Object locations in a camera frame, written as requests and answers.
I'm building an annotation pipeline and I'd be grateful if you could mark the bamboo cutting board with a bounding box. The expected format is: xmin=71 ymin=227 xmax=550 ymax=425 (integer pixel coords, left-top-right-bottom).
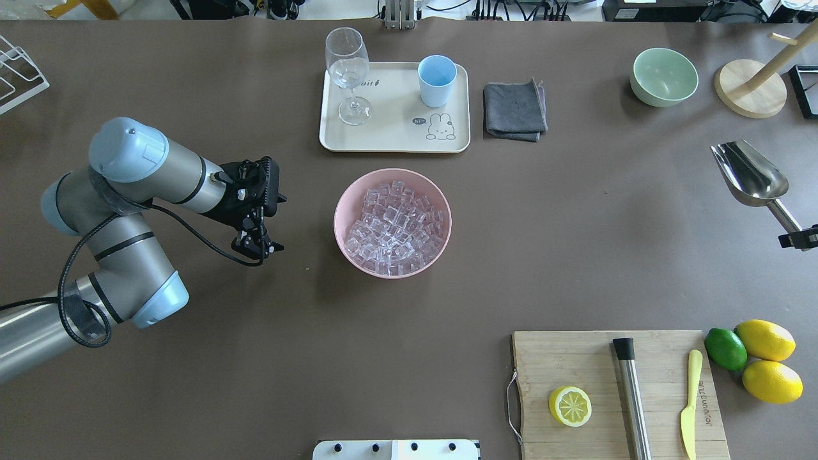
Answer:
xmin=512 ymin=331 xmax=705 ymax=459

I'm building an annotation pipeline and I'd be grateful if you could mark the light blue plastic cup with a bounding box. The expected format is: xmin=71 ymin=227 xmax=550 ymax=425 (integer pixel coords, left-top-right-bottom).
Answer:
xmin=417 ymin=55 xmax=458 ymax=108

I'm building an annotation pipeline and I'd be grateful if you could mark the folded grey cloth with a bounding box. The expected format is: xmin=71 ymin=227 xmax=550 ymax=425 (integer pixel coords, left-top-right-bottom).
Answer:
xmin=483 ymin=79 xmax=548 ymax=142

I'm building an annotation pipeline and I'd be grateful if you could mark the green lime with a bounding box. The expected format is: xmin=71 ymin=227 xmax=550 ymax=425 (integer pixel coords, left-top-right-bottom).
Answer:
xmin=704 ymin=327 xmax=748 ymax=372

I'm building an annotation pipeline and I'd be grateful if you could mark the metal ice scoop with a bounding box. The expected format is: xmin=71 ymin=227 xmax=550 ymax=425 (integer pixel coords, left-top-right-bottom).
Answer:
xmin=710 ymin=139 xmax=803 ymax=233

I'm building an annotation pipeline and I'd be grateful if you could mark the lower whole lemon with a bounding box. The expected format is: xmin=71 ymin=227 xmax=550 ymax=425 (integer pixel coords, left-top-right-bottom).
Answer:
xmin=741 ymin=360 xmax=803 ymax=404

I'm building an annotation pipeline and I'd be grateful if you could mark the pile of clear ice cubes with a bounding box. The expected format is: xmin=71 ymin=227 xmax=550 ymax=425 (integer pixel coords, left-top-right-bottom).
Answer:
xmin=341 ymin=181 xmax=447 ymax=279

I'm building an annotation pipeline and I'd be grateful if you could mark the pink bowl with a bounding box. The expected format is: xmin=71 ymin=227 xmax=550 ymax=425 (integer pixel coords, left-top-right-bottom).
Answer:
xmin=333 ymin=168 xmax=452 ymax=280

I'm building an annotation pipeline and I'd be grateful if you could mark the black frame glass rack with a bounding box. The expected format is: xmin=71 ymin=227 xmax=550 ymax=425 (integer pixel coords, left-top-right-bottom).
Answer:
xmin=788 ymin=65 xmax=817 ymax=120

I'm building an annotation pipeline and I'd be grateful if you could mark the white wire cup rack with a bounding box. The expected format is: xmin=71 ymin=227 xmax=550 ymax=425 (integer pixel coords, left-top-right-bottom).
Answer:
xmin=1 ymin=36 xmax=50 ymax=114

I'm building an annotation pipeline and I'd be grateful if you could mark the cream tray with rabbit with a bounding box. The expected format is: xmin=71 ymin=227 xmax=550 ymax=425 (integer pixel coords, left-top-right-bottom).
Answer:
xmin=319 ymin=62 xmax=471 ymax=153

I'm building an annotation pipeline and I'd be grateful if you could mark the wooden cup tree stand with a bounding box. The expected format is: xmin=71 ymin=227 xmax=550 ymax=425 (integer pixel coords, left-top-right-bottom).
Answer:
xmin=713 ymin=22 xmax=817 ymax=119

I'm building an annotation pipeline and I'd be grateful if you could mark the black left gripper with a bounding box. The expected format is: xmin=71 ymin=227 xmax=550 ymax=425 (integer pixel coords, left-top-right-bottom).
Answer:
xmin=214 ymin=157 xmax=287 ymax=260

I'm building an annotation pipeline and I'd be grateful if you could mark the halved lemon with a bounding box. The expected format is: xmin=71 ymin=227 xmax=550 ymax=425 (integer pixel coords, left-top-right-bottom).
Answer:
xmin=548 ymin=385 xmax=592 ymax=427

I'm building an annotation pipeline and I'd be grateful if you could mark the whole lemon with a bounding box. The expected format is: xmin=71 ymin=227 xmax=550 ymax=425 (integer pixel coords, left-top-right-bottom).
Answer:
xmin=734 ymin=318 xmax=796 ymax=363
xmin=741 ymin=360 xmax=803 ymax=404

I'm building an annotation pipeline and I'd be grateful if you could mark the upper whole lemon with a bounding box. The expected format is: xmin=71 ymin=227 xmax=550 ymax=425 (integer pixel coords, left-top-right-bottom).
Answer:
xmin=734 ymin=318 xmax=796 ymax=363

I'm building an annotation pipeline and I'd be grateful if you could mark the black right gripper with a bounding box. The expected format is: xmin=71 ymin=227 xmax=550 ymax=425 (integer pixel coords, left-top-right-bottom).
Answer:
xmin=779 ymin=225 xmax=818 ymax=250

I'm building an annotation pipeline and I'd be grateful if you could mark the pale green bowl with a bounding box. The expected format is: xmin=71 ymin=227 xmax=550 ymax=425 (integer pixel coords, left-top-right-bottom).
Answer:
xmin=630 ymin=49 xmax=699 ymax=107

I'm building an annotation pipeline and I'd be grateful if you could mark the yellow plastic knife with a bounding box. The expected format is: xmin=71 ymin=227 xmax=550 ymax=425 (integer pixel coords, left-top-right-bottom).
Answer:
xmin=679 ymin=349 xmax=703 ymax=459

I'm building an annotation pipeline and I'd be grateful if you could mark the clear wine glass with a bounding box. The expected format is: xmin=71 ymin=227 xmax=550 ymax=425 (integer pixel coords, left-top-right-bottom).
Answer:
xmin=325 ymin=27 xmax=371 ymax=126

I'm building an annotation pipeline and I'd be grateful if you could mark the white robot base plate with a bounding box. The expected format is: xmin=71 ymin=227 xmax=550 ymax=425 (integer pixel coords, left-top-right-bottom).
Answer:
xmin=312 ymin=438 xmax=481 ymax=459

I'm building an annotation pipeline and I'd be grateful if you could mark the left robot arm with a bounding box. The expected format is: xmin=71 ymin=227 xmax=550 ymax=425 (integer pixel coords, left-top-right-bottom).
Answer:
xmin=1 ymin=117 xmax=286 ymax=383

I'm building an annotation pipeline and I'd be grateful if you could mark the steel muddler black tip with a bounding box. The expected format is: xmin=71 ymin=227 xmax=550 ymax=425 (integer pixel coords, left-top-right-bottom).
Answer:
xmin=612 ymin=337 xmax=652 ymax=459

